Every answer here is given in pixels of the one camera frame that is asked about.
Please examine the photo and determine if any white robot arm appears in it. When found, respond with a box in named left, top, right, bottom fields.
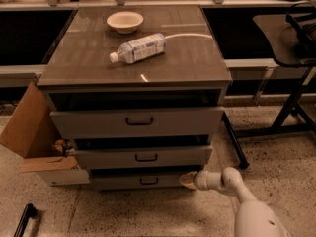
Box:
left=179, top=167, right=292, bottom=237

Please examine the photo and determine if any grey top drawer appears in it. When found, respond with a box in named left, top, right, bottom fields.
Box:
left=50, top=106, right=223, bottom=139

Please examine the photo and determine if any black side table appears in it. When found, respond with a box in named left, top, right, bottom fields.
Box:
left=222, top=14, right=316, bottom=169

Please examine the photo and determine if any open cardboard box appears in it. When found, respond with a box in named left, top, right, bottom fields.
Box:
left=0, top=83, right=89, bottom=186

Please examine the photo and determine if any clear plastic water bottle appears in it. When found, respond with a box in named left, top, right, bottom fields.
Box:
left=110, top=34, right=166, bottom=64

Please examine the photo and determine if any grey drawer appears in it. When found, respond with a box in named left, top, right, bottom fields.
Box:
left=75, top=137, right=212, bottom=170
left=89, top=165, right=200, bottom=191
left=50, top=106, right=223, bottom=139

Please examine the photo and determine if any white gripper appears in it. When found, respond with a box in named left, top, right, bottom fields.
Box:
left=179, top=171, right=222, bottom=191

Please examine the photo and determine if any white bowl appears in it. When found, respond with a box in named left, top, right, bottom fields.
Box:
left=107, top=11, right=143, bottom=34

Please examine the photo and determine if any grey bottom drawer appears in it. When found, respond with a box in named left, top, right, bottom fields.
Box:
left=89, top=165, right=200, bottom=191

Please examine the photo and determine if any grey drawer cabinet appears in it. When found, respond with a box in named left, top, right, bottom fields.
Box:
left=38, top=6, right=231, bottom=190

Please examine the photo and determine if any grey middle drawer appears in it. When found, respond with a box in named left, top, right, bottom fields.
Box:
left=75, top=137, right=212, bottom=170

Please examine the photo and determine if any black handle on floor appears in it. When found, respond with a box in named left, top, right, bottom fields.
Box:
left=13, top=203, right=37, bottom=237

